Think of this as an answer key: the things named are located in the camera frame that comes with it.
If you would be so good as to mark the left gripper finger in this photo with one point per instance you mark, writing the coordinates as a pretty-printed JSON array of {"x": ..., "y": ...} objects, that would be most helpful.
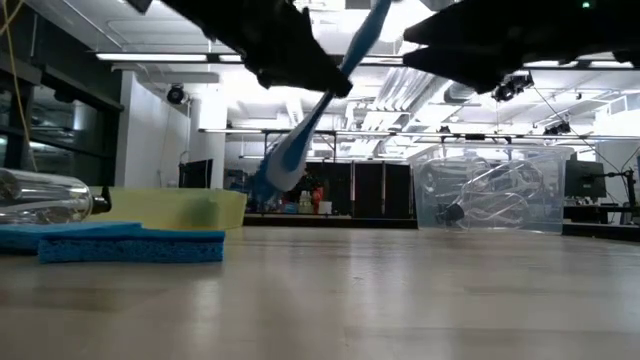
[{"x": 300, "y": 65}]

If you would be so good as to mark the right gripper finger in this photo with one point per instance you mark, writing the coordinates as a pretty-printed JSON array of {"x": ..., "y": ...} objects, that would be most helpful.
[
  {"x": 465, "y": 30},
  {"x": 475, "y": 65}
]

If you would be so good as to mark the blue and white dish brush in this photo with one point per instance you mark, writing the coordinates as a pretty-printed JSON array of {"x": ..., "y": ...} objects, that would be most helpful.
[{"x": 287, "y": 155}]

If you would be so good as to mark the blue kitchen sponge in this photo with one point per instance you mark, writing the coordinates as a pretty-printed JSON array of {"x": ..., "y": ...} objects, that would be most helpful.
[
  {"x": 130, "y": 247},
  {"x": 20, "y": 235}
]

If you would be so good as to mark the small clear bottle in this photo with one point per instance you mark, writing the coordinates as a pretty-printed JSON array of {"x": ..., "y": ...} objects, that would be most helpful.
[{"x": 303, "y": 202}]

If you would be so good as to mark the black storage cabinets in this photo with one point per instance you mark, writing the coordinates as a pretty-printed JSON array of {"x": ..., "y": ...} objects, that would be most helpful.
[{"x": 370, "y": 190}]

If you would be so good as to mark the white cup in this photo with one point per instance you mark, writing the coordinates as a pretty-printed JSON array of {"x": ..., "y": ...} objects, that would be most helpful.
[{"x": 325, "y": 208}]

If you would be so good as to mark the black computer monitor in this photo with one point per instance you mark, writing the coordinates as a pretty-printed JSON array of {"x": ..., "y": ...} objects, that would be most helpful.
[
  {"x": 586, "y": 179},
  {"x": 196, "y": 174}
]

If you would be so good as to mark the clear plastic bin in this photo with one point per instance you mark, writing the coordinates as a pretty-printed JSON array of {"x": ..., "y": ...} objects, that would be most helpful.
[{"x": 560, "y": 210}]

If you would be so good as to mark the yellow translucent plastic bin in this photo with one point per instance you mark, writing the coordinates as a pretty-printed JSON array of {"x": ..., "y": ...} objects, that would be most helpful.
[{"x": 160, "y": 207}]

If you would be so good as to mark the black ceiling camera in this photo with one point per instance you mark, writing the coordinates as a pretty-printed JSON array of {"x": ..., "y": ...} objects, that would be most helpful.
[
  {"x": 510, "y": 89},
  {"x": 175, "y": 94},
  {"x": 557, "y": 128}
]

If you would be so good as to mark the distant black frame beam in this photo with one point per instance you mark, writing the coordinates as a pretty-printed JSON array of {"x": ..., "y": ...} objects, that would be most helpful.
[{"x": 240, "y": 131}]

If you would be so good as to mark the black frame beam with lights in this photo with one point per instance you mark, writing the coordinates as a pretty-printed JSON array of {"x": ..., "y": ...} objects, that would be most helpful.
[{"x": 150, "y": 57}]

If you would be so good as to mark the black table edge rail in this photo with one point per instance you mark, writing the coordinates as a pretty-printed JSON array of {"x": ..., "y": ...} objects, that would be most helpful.
[{"x": 330, "y": 221}]

